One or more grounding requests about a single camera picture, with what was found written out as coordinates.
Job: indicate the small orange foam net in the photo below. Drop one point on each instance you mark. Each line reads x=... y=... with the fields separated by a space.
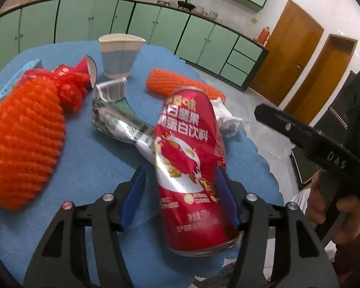
x=174 y=82

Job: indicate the large orange foam net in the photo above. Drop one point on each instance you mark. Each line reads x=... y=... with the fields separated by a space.
x=24 y=144

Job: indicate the striped paper cup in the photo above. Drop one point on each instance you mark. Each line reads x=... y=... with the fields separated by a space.
x=120 y=55

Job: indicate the red drink can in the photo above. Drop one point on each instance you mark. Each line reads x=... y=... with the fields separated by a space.
x=186 y=144

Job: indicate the orange-red thermos flask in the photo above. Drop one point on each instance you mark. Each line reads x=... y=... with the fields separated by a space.
x=263 y=36

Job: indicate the person's right forearm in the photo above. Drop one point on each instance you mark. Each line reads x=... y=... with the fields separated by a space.
x=354 y=255

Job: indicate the crumpled silver green wrapper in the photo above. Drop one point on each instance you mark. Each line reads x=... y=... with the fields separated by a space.
x=117 y=117

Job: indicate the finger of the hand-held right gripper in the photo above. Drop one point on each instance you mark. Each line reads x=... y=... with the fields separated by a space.
x=283 y=124

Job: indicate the wooden door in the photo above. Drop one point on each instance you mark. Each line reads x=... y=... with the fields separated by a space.
x=288 y=54
x=327 y=78

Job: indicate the crumpled white tissue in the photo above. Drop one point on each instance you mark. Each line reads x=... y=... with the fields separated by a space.
x=228 y=117

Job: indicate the person's right hand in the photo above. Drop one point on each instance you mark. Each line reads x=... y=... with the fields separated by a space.
x=351 y=210

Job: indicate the light blue milk carton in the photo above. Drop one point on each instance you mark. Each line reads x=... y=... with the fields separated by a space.
x=19 y=73

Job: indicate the green lower kitchen cabinets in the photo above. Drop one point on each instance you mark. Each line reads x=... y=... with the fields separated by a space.
x=168 y=36

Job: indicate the black wok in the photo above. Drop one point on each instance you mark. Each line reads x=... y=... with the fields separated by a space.
x=186 y=4

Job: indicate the blue table cloth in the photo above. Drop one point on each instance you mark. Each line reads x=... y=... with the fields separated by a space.
x=102 y=162

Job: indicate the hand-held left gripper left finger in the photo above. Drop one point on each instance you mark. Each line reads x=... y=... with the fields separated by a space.
x=135 y=198

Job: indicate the red mesh bag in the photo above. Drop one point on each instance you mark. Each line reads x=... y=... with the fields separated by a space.
x=70 y=93

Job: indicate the red-edged blue snack packet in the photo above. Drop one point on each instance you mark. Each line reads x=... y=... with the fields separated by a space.
x=85 y=64

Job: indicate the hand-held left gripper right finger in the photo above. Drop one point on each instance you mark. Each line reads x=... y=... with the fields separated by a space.
x=226 y=196

